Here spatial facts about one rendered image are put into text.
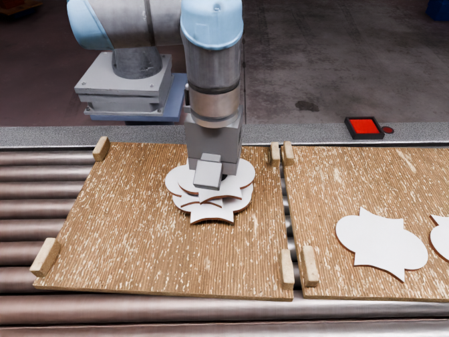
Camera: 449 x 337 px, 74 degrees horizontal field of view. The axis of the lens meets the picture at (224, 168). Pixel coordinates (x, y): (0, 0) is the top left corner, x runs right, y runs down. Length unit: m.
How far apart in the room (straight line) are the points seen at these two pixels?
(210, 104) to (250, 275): 0.28
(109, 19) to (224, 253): 0.39
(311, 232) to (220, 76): 0.32
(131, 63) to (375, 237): 0.75
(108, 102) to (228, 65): 0.60
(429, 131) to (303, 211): 0.47
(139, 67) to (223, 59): 0.57
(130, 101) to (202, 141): 0.48
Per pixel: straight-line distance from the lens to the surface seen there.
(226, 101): 0.43
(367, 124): 0.86
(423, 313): 0.61
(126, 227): 0.58
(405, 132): 0.91
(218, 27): 0.38
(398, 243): 0.61
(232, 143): 0.47
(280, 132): 0.79
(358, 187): 0.67
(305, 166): 0.68
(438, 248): 0.64
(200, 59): 0.40
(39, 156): 0.83
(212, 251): 0.53
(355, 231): 0.59
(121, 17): 0.48
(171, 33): 0.48
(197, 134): 0.47
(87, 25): 0.48
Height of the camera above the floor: 1.40
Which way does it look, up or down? 45 degrees down
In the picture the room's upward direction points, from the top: straight up
